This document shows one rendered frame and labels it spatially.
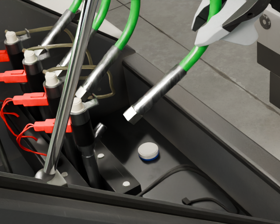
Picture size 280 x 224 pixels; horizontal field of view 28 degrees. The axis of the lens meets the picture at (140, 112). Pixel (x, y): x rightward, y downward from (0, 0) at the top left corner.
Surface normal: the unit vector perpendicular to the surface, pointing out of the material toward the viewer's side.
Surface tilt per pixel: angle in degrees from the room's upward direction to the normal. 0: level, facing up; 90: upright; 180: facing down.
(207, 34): 84
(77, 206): 43
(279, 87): 90
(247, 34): 101
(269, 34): 90
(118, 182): 0
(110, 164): 0
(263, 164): 0
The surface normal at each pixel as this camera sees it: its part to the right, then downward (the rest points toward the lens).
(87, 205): 0.48, -0.85
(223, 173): -0.84, 0.41
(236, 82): -0.13, -0.79
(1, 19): 0.52, 0.47
